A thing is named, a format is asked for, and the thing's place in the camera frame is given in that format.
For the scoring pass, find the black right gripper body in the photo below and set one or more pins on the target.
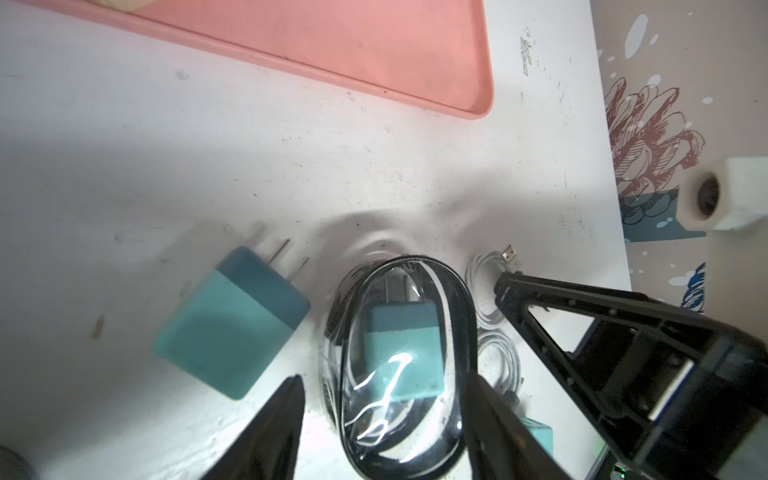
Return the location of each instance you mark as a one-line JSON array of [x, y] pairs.
[[673, 401]]

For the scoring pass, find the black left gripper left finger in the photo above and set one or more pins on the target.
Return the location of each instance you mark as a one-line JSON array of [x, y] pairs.
[[268, 446]]

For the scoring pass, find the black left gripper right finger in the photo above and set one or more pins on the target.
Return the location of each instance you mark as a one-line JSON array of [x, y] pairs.
[[498, 444]]

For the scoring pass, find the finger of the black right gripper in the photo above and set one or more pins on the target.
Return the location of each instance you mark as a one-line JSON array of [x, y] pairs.
[[516, 294]]

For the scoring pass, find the teal wall charger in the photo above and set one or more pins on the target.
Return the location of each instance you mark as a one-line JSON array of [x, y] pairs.
[[235, 323], [541, 432], [402, 352]]

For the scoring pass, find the pink plastic tray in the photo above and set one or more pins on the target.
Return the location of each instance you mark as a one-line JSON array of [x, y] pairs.
[[429, 54]]

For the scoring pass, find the teal wall charger front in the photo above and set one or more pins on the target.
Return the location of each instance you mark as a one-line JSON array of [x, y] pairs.
[[541, 432]]

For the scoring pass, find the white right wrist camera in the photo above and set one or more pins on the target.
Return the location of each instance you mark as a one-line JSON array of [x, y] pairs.
[[723, 195]]

